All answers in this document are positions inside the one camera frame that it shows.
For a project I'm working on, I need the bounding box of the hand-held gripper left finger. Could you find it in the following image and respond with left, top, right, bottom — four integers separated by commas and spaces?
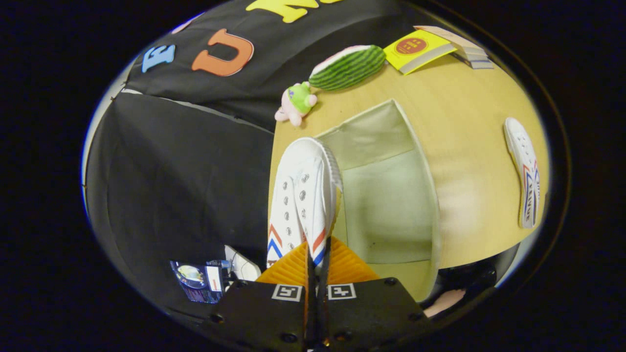
204, 241, 316, 352

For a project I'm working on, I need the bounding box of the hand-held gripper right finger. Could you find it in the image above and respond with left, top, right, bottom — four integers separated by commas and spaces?
317, 237, 434, 352

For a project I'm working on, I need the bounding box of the grey-green fabric storage box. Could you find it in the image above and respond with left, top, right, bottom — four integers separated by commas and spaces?
313, 99, 442, 303

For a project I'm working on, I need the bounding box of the white striped canvas shoe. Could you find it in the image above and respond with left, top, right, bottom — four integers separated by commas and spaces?
267, 137, 343, 269
504, 117, 541, 229

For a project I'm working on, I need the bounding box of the white desk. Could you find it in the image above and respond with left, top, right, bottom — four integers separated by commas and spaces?
225, 244, 262, 282

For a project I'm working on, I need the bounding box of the computer monitor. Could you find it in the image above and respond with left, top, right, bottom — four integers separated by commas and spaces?
170, 261, 225, 304

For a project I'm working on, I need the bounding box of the pink and green plush toy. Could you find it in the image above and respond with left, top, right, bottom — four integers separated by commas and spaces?
275, 82, 317, 128

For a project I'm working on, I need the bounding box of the watermelon slice plush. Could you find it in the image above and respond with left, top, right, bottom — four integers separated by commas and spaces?
309, 45, 387, 91

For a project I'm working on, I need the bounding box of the yellow book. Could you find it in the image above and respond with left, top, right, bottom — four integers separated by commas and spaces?
383, 29, 458, 75

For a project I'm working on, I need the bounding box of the thin pale book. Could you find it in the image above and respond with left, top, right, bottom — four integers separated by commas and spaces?
457, 56, 494, 69
452, 46, 490, 62

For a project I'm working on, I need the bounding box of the beige cover book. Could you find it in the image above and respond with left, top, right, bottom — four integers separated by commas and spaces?
414, 25, 482, 50

